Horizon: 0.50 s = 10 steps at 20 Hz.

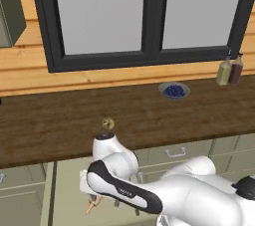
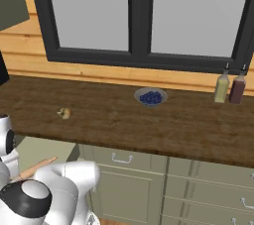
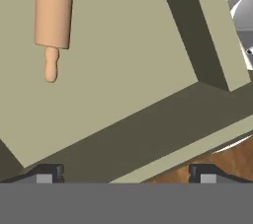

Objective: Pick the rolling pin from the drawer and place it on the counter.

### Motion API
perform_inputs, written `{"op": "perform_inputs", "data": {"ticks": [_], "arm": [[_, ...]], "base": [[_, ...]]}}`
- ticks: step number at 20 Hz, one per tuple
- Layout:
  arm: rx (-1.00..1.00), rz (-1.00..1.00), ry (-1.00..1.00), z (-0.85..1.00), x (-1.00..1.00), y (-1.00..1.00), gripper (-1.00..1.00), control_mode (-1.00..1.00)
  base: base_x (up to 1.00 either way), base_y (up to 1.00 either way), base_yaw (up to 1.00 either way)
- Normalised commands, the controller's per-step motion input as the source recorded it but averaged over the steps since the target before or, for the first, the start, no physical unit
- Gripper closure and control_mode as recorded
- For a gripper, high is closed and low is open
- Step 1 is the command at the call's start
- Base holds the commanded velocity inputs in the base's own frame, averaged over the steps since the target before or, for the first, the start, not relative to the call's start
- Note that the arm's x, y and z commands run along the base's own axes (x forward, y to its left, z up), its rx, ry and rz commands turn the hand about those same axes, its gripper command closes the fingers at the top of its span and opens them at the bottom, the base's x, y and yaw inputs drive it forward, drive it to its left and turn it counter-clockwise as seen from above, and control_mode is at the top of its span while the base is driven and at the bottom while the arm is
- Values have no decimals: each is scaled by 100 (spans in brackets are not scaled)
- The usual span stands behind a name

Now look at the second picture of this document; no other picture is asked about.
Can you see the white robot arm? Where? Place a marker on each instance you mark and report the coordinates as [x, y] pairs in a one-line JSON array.
[[63, 186]]

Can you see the green drawer front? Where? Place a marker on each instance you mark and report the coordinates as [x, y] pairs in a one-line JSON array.
[[145, 161], [191, 220], [205, 202], [215, 174]]

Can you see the open green drawer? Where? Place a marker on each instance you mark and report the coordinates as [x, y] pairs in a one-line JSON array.
[[43, 148]]

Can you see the wooden rolling pin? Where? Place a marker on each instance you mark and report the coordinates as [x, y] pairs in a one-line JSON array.
[[37, 167]]

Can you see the grey bowl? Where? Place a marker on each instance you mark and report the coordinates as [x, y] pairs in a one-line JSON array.
[[139, 93]]

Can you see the blueberries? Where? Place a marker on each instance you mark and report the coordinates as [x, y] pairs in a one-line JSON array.
[[151, 97]]

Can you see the beige garlic bulb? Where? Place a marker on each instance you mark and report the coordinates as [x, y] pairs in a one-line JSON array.
[[65, 113]]

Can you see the dark framed window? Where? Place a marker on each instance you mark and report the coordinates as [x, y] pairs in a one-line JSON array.
[[140, 17]]

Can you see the yellow oil bottle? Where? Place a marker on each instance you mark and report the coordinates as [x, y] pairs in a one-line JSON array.
[[221, 90]]

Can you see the green cupboard door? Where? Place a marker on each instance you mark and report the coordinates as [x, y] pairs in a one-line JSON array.
[[129, 196]]

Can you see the dark red sauce bottle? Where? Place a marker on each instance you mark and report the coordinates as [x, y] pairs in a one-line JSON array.
[[237, 90]]

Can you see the black appliance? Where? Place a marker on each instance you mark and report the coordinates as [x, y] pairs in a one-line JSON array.
[[2, 70]]

